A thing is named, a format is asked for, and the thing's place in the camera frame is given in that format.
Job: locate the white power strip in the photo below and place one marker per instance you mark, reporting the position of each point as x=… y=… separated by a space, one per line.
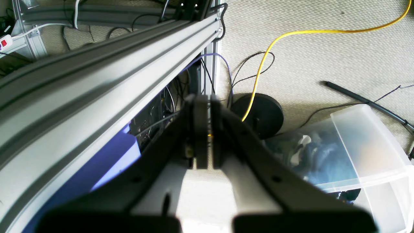
x=5 y=42

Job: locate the black rod on floor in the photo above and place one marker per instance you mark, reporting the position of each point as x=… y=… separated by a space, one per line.
x=372 y=104

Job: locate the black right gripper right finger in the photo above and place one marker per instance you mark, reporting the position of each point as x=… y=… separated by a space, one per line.
x=271 y=198

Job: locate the translucent plastic storage bin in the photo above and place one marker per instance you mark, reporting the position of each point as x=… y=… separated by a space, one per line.
x=353 y=156

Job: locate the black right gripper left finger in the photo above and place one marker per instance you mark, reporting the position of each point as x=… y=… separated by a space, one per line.
x=144 y=197

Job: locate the black round stand base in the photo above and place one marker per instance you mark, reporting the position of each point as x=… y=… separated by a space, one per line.
x=265 y=117

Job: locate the aluminium frame rail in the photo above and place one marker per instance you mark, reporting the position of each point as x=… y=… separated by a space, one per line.
x=56 y=114

